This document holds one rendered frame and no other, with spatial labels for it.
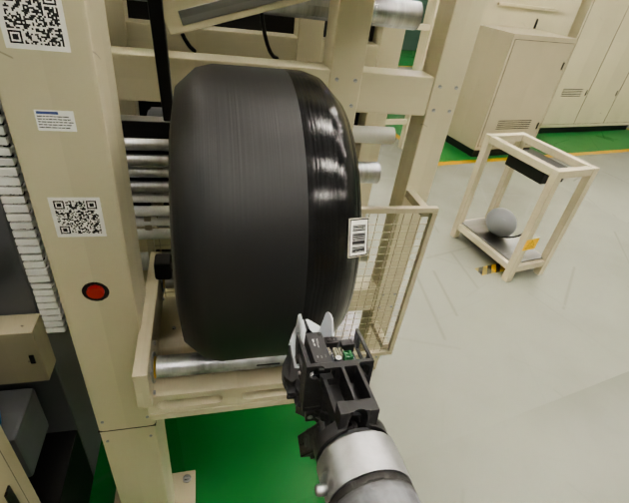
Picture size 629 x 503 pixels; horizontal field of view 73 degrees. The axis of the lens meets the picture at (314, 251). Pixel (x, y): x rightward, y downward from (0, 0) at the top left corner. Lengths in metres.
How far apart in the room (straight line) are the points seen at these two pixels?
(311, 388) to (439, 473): 1.54
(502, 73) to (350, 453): 4.71
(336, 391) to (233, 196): 0.30
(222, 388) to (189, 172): 0.49
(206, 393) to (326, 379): 0.53
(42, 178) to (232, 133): 0.31
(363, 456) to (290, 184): 0.37
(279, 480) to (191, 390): 0.93
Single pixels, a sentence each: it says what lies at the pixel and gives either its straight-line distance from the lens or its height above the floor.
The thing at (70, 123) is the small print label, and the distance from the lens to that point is 0.72.
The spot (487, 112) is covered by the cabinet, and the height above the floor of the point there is 0.50.
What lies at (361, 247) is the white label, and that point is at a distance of 0.65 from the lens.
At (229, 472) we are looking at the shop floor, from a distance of 1.82.
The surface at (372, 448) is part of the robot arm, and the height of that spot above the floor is 1.29.
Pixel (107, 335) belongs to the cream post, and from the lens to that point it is 0.96.
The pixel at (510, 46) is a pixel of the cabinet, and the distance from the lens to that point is 4.90.
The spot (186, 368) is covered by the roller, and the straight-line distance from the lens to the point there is 0.91.
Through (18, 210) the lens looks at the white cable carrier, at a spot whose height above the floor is 1.23.
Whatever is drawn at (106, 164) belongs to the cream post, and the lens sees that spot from 0.74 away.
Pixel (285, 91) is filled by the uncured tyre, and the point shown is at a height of 1.44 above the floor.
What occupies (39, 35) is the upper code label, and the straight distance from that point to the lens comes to 0.70.
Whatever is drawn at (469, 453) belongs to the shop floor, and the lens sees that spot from 2.06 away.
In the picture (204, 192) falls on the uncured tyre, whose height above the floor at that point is 1.34.
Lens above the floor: 1.61
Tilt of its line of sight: 35 degrees down
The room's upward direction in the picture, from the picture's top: 8 degrees clockwise
